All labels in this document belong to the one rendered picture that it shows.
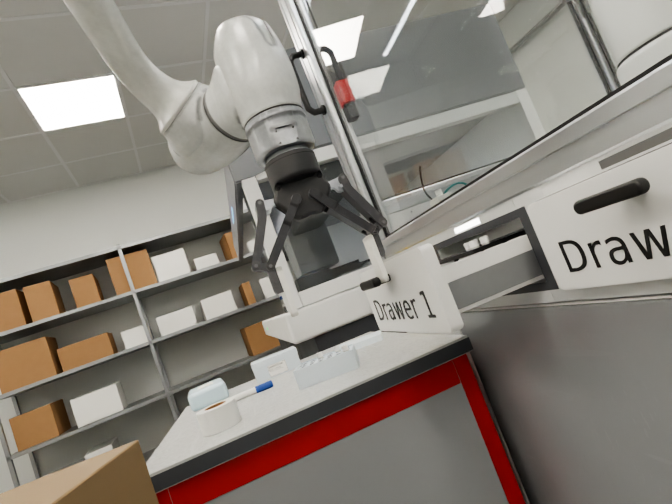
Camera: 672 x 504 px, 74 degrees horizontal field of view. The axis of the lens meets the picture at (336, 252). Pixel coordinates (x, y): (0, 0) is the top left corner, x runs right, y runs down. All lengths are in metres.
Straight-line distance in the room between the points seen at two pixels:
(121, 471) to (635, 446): 0.55
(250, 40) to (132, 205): 4.42
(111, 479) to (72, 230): 4.72
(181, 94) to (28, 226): 4.45
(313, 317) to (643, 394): 1.03
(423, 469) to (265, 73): 0.67
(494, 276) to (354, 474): 0.40
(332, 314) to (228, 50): 0.98
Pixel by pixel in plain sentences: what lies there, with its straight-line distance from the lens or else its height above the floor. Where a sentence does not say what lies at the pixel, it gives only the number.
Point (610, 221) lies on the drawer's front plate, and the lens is 0.51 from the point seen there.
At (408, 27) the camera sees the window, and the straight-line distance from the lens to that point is 0.80.
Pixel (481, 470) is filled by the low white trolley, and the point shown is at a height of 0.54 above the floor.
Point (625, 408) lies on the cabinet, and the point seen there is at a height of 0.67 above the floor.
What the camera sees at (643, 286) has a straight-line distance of 0.54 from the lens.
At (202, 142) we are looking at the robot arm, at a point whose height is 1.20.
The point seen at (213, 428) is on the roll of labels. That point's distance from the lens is 0.83.
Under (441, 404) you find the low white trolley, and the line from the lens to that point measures 0.83.
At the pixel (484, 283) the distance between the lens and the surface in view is 0.59.
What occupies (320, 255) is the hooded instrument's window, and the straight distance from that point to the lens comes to 1.49.
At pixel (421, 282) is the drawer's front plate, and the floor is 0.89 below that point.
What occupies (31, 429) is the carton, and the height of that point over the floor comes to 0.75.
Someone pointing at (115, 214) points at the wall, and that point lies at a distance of 5.02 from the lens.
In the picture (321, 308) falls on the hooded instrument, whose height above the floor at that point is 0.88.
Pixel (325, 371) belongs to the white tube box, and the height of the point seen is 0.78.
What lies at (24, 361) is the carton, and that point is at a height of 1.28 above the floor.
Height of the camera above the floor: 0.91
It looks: 5 degrees up
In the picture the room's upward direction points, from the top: 21 degrees counter-clockwise
